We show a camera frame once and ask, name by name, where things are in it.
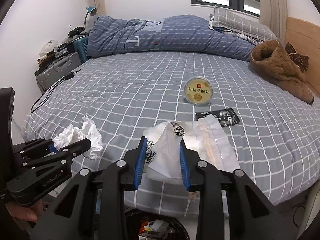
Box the wooden headboard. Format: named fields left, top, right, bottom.
left=285, top=17, right=320, bottom=96

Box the black charger cable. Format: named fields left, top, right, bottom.
left=30, top=68, right=83, bottom=113

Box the brown fleece garment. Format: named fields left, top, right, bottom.
left=249, top=40, right=314, bottom=105

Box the brown patterned cushion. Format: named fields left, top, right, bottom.
left=285, top=42, right=309, bottom=73

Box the white plastic mailer bag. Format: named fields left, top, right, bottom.
left=143, top=114, right=240, bottom=188

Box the grey checked bed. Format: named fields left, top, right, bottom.
left=22, top=52, right=319, bottom=205

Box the blue striped duvet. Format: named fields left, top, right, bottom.
left=87, top=15, right=254, bottom=61

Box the black printed sachet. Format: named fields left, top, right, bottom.
left=195, top=108, right=241, bottom=127

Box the beige right curtain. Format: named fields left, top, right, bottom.
left=260, top=0, right=287, bottom=42

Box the grey checked pillow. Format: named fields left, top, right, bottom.
left=209, top=7, right=277, bottom=41

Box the white helmet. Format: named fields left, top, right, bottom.
left=39, top=40, right=58, bottom=57

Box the grey suitcase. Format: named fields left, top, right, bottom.
left=35, top=52, right=81, bottom=93

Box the teal plastic stool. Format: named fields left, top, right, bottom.
left=73, top=35, right=88, bottom=63

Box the yellow yogurt cup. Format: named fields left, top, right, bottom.
left=184, top=76, right=213, bottom=105

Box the black trash bin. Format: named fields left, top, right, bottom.
left=125, top=209, right=190, bottom=240

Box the person's left hand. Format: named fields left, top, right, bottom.
left=5, top=200, right=43, bottom=223

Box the white tissue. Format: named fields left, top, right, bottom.
left=53, top=115, right=103, bottom=160

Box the blue desk lamp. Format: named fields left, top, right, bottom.
left=84, top=5, right=97, bottom=28

